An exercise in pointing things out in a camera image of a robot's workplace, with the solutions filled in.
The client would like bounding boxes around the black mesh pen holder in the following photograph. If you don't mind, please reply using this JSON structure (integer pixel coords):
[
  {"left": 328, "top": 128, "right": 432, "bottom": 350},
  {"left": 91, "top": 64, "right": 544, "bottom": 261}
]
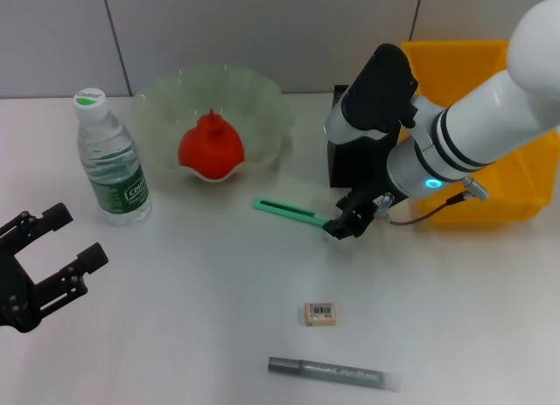
[{"left": 327, "top": 84, "right": 402, "bottom": 188}]

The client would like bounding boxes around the right gripper cable with connector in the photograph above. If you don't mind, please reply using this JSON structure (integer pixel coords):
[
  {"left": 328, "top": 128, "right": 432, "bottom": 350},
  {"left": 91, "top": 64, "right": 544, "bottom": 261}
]
[{"left": 374, "top": 176, "right": 490, "bottom": 227}]

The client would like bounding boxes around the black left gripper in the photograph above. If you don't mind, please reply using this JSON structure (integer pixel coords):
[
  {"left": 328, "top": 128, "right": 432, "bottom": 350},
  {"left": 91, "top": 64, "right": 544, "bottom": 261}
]
[{"left": 0, "top": 201, "right": 110, "bottom": 334}]

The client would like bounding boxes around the translucent green fruit bowl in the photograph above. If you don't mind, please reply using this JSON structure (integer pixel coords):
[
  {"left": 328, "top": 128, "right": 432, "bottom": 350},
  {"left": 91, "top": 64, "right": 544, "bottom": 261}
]
[{"left": 129, "top": 63, "right": 293, "bottom": 185}]

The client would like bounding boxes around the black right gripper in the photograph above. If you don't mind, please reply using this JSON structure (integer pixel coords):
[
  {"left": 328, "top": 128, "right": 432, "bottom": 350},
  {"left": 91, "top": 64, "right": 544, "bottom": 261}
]
[{"left": 320, "top": 177, "right": 396, "bottom": 242}]

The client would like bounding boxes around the mint green utility knife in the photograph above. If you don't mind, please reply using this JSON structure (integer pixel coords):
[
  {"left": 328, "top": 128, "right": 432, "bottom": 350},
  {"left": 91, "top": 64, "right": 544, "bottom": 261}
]
[{"left": 252, "top": 197, "right": 329, "bottom": 229}]

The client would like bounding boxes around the grey marker pen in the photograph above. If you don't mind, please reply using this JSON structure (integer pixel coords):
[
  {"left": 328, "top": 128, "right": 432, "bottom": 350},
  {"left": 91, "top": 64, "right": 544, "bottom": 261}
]
[{"left": 267, "top": 356, "right": 402, "bottom": 393}]

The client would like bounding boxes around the water bottle with green label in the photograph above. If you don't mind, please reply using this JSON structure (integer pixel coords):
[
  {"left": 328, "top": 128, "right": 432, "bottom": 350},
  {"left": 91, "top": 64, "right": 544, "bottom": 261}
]
[{"left": 73, "top": 87, "right": 153, "bottom": 227}]

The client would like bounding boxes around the yellow plastic storage bin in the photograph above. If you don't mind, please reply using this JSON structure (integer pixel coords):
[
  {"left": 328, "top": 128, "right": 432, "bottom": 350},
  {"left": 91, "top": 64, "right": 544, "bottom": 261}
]
[{"left": 400, "top": 39, "right": 560, "bottom": 225}]

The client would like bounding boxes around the beige eraser with barcode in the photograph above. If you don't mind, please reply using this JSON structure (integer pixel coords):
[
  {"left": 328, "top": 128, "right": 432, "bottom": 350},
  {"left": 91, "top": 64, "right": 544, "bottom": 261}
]
[{"left": 304, "top": 302, "right": 338, "bottom": 328}]

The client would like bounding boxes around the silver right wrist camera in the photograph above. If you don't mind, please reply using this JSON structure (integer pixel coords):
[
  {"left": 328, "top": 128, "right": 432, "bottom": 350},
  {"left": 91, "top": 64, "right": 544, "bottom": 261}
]
[{"left": 324, "top": 43, "right": 422, "bottom": 146}]

